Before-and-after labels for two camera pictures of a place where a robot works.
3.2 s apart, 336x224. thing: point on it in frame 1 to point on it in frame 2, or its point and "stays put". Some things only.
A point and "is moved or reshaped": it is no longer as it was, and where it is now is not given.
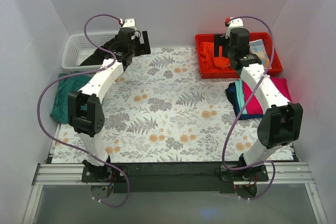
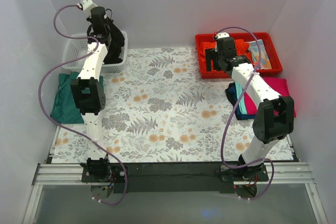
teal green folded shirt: x=66 y=85 stays put
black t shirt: x=97 y=58 is moved or reshaped
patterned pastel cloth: x=257 y=47 stays put
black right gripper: x=219 y=41 to x=213 y=56
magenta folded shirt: x=254 y=106 stays put
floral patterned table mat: x=158 y=111 stays put
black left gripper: x=144 y=42 to x=115 y=42
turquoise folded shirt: x=240 y=92 stays put
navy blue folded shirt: x=231 y=93 stays put
